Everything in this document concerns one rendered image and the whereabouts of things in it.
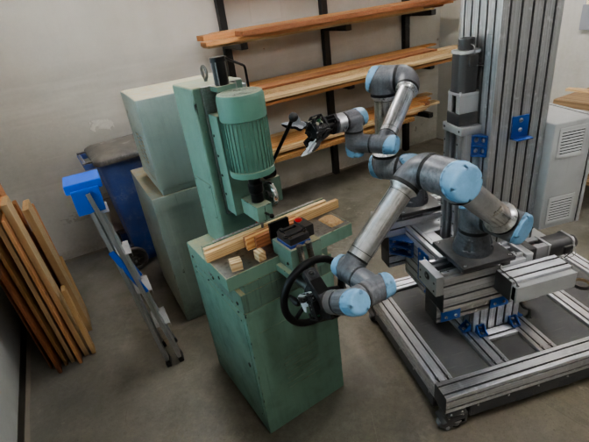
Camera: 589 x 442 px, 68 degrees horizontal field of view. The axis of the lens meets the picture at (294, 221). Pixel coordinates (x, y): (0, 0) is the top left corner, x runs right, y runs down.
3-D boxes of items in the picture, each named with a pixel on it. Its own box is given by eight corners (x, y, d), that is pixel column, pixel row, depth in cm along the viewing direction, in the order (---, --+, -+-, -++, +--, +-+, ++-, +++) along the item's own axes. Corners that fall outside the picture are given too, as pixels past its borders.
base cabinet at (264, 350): (270, 435, 201) (244, 317, 168) (218, 363, 246) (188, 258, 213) (344, 385, 221) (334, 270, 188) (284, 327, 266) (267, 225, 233)
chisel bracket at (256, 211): (259, 227, 173) (256, 208, 170) (244, 216, 184) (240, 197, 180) (275, 220, 177) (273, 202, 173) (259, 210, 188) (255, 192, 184)
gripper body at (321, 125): (308, 116, 160) (333, 109, 166) (301, 130, 168) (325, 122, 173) (318, 132, 159) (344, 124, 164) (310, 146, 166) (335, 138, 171)
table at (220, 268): (239, 305, 154) (237, 291, 151) (206, 269, 177) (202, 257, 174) (367, 242, 181) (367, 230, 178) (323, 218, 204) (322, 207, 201)
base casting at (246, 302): (244, 316, 169) (239, 296, 165) (189, 258, 213) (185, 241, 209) (334, 270, 189) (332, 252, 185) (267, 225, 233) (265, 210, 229)
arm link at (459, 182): (504, 208, 163) (429, 146, 129) (542, 221, 151) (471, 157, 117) (488, 236, 164) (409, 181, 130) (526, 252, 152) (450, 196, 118)
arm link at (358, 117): (370, 127, 175) (369, 106, 171) (350, 134, 170) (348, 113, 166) (358, 124, 181) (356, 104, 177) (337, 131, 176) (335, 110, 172)
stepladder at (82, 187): (161, 373, 246) (61, 191, 187) (152, 346, 266) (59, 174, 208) (188, 359, 251) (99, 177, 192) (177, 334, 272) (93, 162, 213)
